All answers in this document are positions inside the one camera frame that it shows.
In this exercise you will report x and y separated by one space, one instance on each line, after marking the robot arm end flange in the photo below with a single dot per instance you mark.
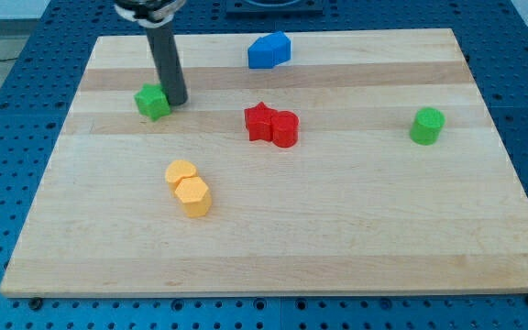
148 13

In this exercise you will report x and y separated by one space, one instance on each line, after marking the red star block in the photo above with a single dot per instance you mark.
258 122

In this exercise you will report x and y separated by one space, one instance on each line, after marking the green star block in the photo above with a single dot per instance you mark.
152 102

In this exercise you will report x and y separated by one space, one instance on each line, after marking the red cylinder block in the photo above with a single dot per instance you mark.
285 127

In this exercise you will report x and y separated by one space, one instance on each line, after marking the yellow hexagon block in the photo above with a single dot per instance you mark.
195 196

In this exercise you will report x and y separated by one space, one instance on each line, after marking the yellow heart block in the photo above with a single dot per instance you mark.
178 170

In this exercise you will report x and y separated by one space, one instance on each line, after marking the wooden board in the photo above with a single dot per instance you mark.
355 207

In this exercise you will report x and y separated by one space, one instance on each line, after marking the blue pentagon block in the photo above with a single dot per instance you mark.
260 55

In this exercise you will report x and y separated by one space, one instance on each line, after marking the blue cube block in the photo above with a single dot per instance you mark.
281 46

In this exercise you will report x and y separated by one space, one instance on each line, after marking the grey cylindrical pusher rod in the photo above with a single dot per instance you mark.
166 59

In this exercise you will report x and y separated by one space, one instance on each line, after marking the green cylinder block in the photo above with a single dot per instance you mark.
427 126

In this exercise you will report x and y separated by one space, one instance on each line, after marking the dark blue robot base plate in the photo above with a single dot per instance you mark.
273 7

